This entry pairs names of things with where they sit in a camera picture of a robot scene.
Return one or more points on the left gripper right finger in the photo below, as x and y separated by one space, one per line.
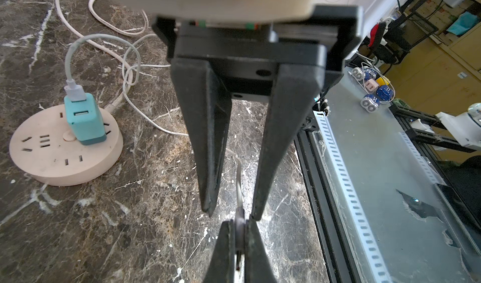
257 267

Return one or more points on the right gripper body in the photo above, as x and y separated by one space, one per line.
246 60

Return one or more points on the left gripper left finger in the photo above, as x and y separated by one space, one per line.
222 264

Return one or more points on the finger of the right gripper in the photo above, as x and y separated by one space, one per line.
292 96
206 107

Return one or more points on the teal usb charger adapter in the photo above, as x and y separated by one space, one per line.
85 120

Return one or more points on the pink round power strip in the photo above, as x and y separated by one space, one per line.
44 147

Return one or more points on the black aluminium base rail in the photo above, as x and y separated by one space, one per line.
339 260

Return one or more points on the white slotted cable duct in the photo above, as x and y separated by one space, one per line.
354 225

